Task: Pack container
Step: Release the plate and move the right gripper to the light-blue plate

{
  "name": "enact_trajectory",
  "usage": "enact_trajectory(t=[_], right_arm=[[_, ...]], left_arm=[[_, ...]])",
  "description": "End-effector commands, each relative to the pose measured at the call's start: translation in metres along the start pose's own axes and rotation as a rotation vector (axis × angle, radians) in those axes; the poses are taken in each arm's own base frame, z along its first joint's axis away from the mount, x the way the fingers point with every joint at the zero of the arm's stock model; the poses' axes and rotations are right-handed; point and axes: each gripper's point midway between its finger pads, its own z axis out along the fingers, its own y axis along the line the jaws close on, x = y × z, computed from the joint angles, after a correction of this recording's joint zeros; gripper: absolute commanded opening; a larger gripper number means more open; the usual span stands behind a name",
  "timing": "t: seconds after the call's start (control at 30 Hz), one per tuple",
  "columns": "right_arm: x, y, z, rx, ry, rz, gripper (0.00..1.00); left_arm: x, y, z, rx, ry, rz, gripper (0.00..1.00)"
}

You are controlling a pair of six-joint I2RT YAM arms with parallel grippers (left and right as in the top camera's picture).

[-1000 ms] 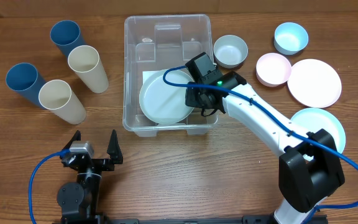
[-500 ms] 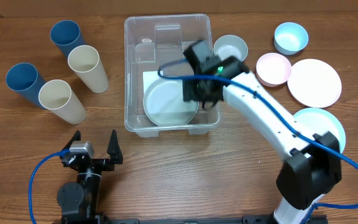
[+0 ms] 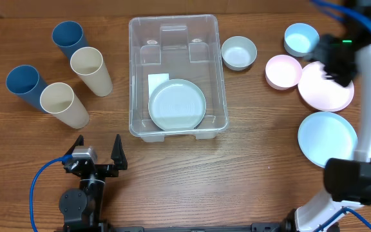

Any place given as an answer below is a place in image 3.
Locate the dark blue cup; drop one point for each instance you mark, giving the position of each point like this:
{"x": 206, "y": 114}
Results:
{"x": 26, "y": 82}
{"x": 69, "y": 37}

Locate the pink plate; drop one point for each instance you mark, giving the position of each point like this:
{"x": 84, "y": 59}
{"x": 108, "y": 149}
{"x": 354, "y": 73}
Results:
{"x": 321, "y": 93}

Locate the light blue plate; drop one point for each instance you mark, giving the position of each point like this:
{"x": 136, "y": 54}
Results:
{"x": 325, "y": 135}

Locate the dark blue cup front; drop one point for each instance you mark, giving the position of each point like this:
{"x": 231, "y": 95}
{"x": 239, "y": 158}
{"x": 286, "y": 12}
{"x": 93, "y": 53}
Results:
{"x": 26, "y": 82}

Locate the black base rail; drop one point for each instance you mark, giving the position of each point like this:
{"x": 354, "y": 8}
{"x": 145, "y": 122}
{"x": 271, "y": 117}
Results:
{"x": 255, "y": 227}

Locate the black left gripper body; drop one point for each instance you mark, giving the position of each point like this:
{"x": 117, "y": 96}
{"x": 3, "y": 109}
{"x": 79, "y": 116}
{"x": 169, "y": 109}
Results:
{"x": 109, "y": 171}

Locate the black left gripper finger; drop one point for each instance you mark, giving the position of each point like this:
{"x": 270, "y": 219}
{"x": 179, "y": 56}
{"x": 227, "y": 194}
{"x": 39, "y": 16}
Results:
{"x": 78, "y": 142}
{"x": 117, "y": 154}

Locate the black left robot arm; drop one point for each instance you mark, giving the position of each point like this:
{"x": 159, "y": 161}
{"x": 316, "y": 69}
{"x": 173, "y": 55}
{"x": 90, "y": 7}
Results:
{"x": 81, "y": 207}

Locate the light blue bowl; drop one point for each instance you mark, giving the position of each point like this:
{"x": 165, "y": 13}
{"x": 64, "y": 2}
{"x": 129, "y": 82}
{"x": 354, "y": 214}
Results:
{"x": 300, "y": 39}

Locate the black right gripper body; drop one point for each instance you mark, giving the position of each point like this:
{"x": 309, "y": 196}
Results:
{"x": 332, "y": 55}

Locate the clear plastic storage bin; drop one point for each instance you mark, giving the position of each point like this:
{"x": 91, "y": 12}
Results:
{"x": 186, "y": 47}

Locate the pink bowl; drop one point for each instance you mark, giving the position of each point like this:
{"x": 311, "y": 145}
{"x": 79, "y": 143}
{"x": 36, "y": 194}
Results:
{"x": 283, "y": 72}

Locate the grey plate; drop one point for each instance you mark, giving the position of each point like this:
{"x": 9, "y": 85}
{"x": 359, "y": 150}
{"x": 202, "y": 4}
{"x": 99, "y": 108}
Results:
{"x": 177, "y": 104}

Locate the beige cup front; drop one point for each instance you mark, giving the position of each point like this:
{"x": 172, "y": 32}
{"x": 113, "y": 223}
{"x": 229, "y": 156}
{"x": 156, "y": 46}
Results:
{"x": 60, "y": 100}

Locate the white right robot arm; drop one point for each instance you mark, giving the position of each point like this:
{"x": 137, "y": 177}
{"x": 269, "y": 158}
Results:
{"x": 347, "y": 182}

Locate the dark blue cup rear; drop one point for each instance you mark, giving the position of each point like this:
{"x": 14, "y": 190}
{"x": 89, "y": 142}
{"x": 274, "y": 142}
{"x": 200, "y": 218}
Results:
{"x": 69, "y": 37}

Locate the beige cup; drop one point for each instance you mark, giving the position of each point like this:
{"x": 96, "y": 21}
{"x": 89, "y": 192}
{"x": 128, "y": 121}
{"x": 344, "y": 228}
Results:
{"x": 60, "y": 100}
{"x": 88, "y": 63}

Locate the beige cup rear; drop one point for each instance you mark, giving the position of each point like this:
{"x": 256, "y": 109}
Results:
{"x": 88, "y": 63}

